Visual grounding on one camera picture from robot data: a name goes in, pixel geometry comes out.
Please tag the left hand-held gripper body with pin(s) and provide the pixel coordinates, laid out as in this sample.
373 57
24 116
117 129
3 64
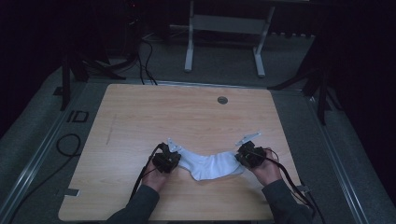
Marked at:
166 158

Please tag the person's left hand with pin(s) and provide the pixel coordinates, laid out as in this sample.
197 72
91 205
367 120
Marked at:
155 179

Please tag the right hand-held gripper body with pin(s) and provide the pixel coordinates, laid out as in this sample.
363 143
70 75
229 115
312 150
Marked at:
252 155

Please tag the person's right hand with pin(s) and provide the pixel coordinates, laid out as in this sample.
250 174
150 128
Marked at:
267 172

